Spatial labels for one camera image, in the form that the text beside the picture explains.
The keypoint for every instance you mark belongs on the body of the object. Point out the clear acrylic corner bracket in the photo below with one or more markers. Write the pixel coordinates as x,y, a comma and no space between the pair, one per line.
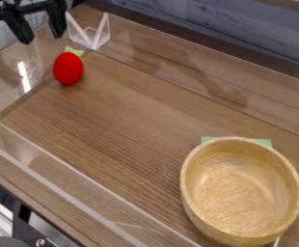
90,37

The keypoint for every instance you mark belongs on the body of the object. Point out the wooden bowl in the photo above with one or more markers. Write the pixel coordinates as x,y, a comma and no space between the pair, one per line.
239,191

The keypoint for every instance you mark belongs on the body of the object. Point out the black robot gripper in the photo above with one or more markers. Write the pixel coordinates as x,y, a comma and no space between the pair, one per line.
12,12

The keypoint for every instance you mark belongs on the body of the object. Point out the clear acrylic table enclosure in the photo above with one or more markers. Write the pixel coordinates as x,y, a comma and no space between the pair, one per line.
90,152

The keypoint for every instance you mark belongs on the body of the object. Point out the red plush strawberry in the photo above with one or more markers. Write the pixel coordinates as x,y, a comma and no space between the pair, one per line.
68,66

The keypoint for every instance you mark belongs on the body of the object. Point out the green tape marker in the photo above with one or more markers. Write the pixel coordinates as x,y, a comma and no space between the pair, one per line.
267,142

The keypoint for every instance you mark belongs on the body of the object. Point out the black table leg bracket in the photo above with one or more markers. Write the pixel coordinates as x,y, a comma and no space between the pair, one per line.
24,232

